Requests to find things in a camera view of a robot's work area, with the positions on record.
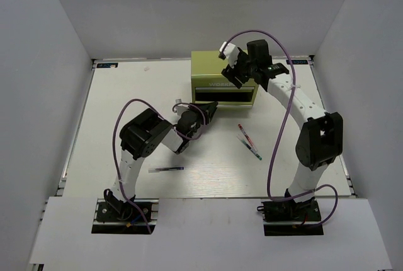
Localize red pen refill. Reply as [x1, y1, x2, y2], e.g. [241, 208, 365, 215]
[238, 124, 258, 152]

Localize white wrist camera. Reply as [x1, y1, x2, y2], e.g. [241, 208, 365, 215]
[219, 42, 240, 67]
[172, 99, 188, 117]

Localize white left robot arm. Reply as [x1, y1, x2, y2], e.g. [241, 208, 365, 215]
[104, 99, 219, 221]

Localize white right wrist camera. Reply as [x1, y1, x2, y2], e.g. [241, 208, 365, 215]
[219, 42, 240, 67]

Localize black logo sticker right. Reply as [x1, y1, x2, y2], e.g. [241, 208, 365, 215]
[287, 59, 309, 65]

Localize black logo sticker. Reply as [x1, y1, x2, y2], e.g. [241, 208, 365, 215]
[287, 59, 309, 65]
[96, 62, 118, 69]

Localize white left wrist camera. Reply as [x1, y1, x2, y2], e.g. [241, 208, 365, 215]
[172, 99, 188, 117]

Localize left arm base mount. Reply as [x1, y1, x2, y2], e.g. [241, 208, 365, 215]
[91, 199, 159, 235]

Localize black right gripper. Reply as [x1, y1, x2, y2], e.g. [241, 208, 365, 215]
[223, 48, 258, 88]

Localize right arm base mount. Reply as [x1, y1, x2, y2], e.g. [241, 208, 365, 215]
[256, 199, 324, 236]

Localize green metal drawer toolbox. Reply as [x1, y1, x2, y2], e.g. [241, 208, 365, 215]
[191, 51, 258, 108]

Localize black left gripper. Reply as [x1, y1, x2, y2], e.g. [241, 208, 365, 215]
[186, 101, 217, 140]

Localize purple pen refill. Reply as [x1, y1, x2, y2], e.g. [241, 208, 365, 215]
[148, 166, 184, 173]

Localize black logo sticker left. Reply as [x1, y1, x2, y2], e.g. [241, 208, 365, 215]
[96, 62, 118, 69]

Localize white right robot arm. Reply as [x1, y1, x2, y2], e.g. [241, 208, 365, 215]
[219, 40, 343, 220]

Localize green pen refill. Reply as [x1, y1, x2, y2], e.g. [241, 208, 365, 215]
[237, 136, 262, 161]

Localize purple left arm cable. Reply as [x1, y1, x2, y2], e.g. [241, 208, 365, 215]
[113, 98, 210, 233]

